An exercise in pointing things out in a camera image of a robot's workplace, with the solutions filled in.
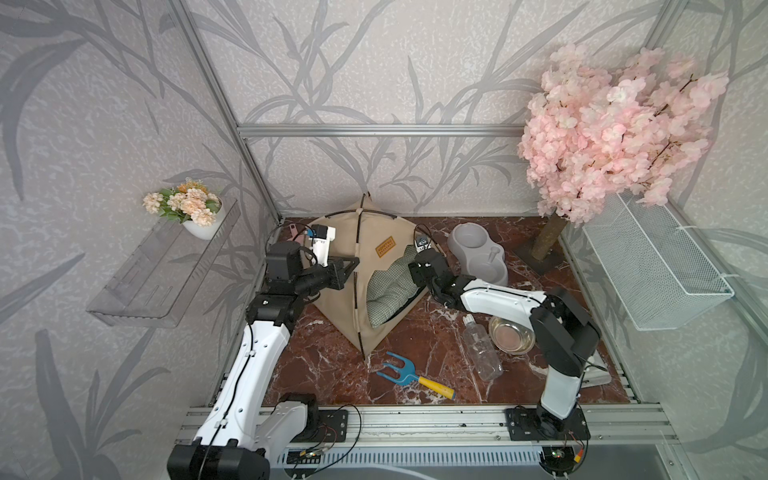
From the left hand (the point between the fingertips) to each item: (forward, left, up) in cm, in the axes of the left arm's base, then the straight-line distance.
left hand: (358, 262), depth 72 cm
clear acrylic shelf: (-8, +43, +2) cm, 44 cm away
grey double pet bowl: (+20, -38, -23) cm, 49 cm away
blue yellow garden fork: (-19, -13, -27) cm, 35 cm away
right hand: (+13, -17, -15) cm, 27 cm away
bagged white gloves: (-17, -66, -28) cm, 73 cm away
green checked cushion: (+8, -8, -25) cm, 27 cm away
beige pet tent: (+9, -4, -1) cm, 10 cm away
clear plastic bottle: (-12, -34, -25) cm, 44 cm away
